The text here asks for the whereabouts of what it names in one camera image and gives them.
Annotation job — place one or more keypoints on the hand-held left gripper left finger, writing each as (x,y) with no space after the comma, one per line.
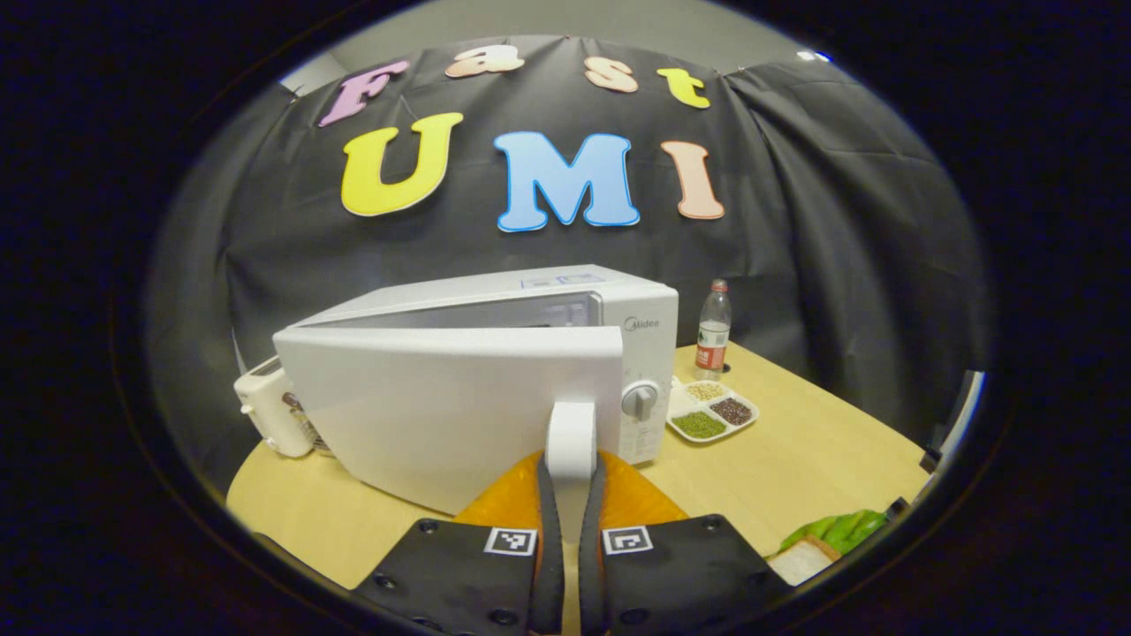
(550,565)

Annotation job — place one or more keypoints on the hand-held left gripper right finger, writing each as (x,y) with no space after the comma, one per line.
(590,574)

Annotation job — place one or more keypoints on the white microwave oven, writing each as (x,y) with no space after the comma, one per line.
(442,406)

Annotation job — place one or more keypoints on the lettuce sandwich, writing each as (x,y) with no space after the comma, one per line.
(804,558)

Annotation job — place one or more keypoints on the white divided bean tray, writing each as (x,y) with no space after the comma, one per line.
(707,424)

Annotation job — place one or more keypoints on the clear plastic water bottle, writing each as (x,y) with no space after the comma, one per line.
(712,340)

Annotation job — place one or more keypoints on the white toaster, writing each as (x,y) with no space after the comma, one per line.
(265,411)

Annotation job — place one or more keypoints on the black backdrop cloth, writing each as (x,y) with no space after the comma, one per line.
(795,221)

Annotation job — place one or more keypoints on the small ceiling light panel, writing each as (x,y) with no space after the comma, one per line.
(813,56)

